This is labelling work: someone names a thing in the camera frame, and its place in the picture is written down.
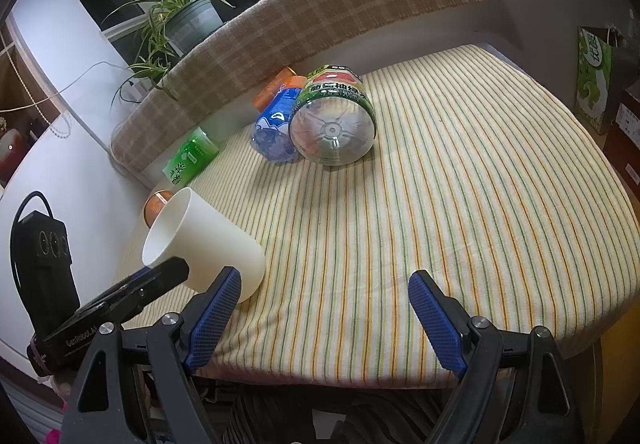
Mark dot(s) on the brown cardboard box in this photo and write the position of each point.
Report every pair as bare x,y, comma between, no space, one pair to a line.
627,144

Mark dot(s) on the clear blue-label bottle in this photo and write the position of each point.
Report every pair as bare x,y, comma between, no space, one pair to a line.
274,126

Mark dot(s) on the striped bed sheet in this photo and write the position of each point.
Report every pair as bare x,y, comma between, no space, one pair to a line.
410,204

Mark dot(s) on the dark striped cloth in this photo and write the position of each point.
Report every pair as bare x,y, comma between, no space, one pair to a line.
280,419

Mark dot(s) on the orange bottle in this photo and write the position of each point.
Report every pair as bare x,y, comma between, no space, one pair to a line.
270,91

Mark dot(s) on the grey plant pot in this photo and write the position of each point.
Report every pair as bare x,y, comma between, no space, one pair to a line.
192,26

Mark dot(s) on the black power strip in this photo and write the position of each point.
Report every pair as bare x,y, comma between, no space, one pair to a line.
47,254

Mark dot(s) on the green paper bag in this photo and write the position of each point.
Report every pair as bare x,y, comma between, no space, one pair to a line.
594,79

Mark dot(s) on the orange can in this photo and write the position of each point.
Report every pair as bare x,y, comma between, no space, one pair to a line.
154,211

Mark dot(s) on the pink object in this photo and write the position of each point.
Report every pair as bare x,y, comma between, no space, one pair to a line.
52,436

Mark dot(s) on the red-brown jar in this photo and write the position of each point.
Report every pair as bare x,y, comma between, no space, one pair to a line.
11,149

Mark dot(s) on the green spider plant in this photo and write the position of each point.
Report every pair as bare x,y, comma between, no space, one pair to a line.
156,19

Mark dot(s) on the white cup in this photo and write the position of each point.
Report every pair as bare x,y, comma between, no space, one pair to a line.
202,239

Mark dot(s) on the large clear green-label bottle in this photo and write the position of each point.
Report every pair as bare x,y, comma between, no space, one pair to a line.
334,126

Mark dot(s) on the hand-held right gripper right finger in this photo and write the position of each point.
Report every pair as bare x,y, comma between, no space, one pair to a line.
436,324

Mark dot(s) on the green packet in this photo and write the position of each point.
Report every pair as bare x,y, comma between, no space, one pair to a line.
190,156

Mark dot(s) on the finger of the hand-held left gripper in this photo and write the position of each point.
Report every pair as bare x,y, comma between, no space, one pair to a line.
152,278

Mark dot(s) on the plaid blanket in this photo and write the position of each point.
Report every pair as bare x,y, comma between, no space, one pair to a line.
320,19

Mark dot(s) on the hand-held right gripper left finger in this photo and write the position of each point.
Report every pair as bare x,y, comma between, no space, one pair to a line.
214,321

